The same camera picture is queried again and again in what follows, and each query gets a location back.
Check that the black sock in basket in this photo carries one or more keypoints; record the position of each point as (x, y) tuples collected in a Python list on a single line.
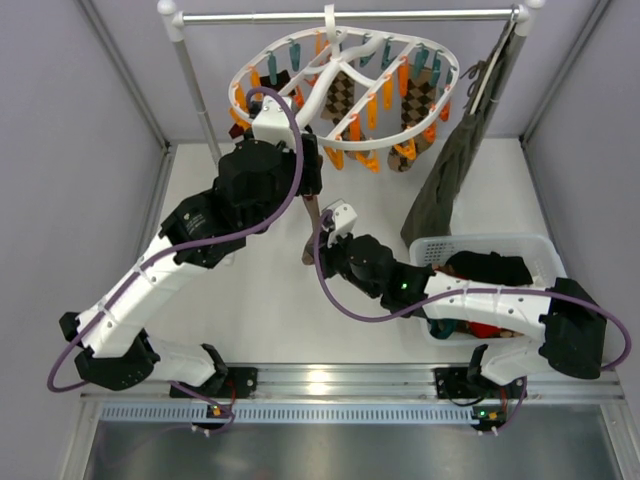
[(491, 268)]

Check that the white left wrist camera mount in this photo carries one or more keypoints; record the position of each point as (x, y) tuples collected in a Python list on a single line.
[(272, 125)]

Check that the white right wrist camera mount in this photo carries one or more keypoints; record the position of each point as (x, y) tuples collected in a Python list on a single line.
[(341, 220)]

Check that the white and steel clothes rack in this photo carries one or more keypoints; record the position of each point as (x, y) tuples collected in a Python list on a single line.
[(345, 15)]

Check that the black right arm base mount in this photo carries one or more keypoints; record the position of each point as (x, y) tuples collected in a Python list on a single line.
[(454, 384)]

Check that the teal green sock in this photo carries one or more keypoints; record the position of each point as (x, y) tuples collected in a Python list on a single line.
[(442, 329)]

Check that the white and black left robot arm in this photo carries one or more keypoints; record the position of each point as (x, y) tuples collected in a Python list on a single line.
[(256, 182)]

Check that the white round clip hanger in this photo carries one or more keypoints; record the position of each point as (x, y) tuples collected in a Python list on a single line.
[(388, 120)]

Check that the white plastic laundry basket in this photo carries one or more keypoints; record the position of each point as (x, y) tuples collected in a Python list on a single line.
[(500, 245)]

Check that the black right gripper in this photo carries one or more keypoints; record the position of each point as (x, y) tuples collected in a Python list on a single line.
[(328, 255)]

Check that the olive green hanging garment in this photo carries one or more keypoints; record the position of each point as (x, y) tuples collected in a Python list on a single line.
[(431, 212)]

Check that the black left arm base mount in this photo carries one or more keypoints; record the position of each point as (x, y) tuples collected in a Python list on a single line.
[(237, 382)]

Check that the grey slotted cable duct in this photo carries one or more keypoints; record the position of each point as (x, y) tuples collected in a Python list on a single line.
[(299, 413)]

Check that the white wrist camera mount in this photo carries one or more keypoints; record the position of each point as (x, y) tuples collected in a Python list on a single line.
[(272, 125), (341, 220)]

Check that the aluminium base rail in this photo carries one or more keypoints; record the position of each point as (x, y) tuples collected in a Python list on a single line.
[(411, 382)]

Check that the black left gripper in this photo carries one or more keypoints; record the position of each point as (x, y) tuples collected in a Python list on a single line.
[(310, 170)]

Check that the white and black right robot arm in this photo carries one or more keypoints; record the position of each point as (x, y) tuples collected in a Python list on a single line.
[(558, 328)]

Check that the red santa sock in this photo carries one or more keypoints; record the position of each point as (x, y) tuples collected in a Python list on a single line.
[(483, 331)]

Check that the beige ribbed sock striped cuff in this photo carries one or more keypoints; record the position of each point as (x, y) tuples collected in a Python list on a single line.
[(241, 109)]

